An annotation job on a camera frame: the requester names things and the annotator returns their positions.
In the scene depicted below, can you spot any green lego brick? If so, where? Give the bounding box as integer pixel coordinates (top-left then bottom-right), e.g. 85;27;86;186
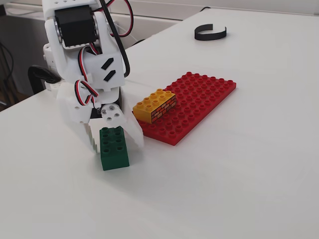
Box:
99;125;131;172

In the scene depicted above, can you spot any red white black servo wire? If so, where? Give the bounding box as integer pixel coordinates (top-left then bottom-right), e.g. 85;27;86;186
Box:
74;42;100;107
116;0;135;37

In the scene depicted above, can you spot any thin black background cable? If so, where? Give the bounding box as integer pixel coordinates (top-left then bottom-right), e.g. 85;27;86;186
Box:
0;41;14;87

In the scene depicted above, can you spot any red lego baseplate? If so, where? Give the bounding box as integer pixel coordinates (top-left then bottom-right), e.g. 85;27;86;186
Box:
131;71;238;146

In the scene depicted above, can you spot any black curved plastic band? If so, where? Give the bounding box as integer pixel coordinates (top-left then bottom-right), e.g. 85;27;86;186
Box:
194;23;227;41

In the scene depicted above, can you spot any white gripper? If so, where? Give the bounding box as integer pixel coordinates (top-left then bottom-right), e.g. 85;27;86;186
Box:
56;49;146;155

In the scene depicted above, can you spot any black table clamp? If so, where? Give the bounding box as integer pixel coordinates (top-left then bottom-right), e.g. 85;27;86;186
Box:
27;65;61;96

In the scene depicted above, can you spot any black camera cable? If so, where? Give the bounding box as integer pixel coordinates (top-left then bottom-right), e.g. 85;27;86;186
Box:
99;0;132;78

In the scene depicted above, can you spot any yellow lego brick brick-pattern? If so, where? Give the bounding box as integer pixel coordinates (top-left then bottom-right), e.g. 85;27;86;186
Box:
132;88;177;124

